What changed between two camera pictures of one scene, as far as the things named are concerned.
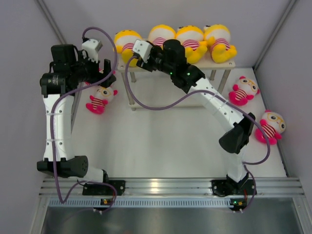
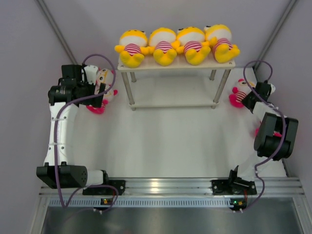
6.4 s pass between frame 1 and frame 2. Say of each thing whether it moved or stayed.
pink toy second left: stayed
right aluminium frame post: stayed
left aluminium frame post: stayed
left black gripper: moved
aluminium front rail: stayed
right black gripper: moved
